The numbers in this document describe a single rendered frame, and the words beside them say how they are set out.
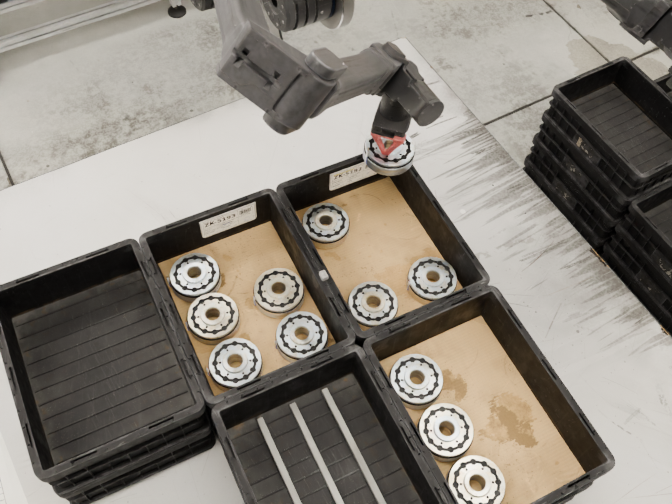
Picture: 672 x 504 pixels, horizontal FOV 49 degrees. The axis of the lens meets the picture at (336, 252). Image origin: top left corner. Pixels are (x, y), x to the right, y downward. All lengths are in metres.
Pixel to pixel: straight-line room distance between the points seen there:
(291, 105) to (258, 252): 0.71
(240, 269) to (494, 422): 0.60
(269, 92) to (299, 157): 0.99
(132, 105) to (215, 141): 1.14
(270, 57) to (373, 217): 0.79
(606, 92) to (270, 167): 1.18
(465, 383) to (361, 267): 0.33
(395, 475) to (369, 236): 0.52
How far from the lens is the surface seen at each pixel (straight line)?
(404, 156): 1.48
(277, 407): 1.43
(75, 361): 1.53
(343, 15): 1.63
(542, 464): 1.46
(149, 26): 3.38
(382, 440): 1.41
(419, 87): 1.31
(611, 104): 2.52
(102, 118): 3.04
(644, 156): 2.41
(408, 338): 1.45
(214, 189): 1.85
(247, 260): 1.57
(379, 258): 1.58
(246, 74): 0.92
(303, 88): 0.91
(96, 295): 1.59
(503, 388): 1.49
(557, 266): 1.82
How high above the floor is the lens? 2.17
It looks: 58 degrees down
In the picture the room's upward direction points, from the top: 4 degrees clockwise
